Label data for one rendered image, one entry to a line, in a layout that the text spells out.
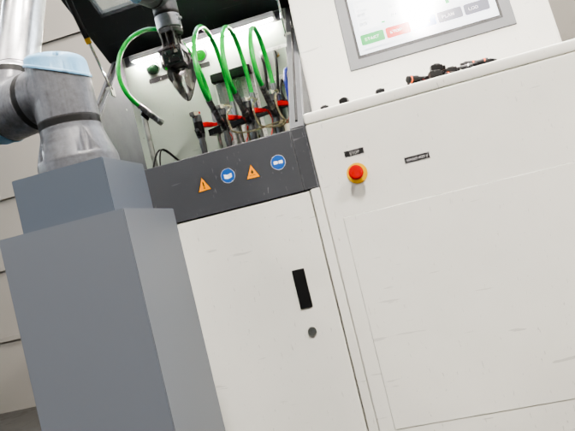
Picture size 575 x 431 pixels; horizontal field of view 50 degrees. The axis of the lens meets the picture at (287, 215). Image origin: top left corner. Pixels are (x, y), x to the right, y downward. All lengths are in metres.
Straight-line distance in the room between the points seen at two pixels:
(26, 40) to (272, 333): 0.89
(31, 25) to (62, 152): 0.36
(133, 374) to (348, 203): 0.72
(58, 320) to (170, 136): 1.23
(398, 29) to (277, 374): 1.02
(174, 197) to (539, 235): 0.91
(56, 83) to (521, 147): 1.04
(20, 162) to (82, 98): 3.16
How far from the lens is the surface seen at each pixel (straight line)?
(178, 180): 1.66
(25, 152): 4.37
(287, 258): 1.59
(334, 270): 1.57
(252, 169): 1.60
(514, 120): 1.58
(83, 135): 1.21
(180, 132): 2.25
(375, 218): 1.55
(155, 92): 2.31
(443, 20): 1.89
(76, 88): 1.23
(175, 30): 1.92
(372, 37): 1.89
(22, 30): 1.44
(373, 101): 1.58
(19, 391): 4.53
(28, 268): 1.17
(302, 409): 1.66
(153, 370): 1.09
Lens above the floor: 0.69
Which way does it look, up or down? 2 degrees up
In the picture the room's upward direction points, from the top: 14 degrees counter-clockwise
